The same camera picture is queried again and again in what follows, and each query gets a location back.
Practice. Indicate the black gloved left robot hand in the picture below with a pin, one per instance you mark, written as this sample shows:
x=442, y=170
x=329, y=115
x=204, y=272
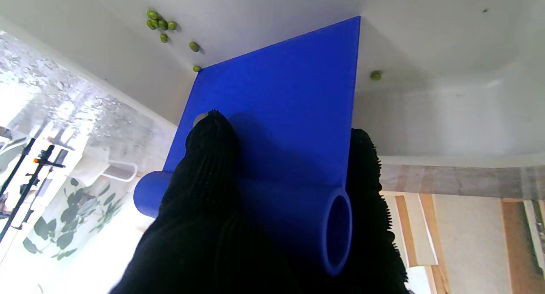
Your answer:
x=204, y=226

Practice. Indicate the blue plastic scraper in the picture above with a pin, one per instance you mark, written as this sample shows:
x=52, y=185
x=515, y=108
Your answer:
x=289, y=106

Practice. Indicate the cream baking tray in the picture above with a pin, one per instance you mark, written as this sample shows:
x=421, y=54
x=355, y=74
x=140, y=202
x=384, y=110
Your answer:
x=447, y=72

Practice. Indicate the scattered green beans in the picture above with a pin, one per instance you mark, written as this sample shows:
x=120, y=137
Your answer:
x=162, y=24

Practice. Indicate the leaf print white backdrop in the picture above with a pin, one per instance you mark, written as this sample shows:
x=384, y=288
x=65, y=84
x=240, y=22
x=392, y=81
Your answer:
x=72, y=217

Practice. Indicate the black tripod stand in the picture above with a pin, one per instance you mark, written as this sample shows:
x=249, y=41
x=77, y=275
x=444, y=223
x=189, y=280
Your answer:
x=30, y=174

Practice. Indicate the printed room backdrop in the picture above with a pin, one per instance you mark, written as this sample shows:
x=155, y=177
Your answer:
x=468, y=243

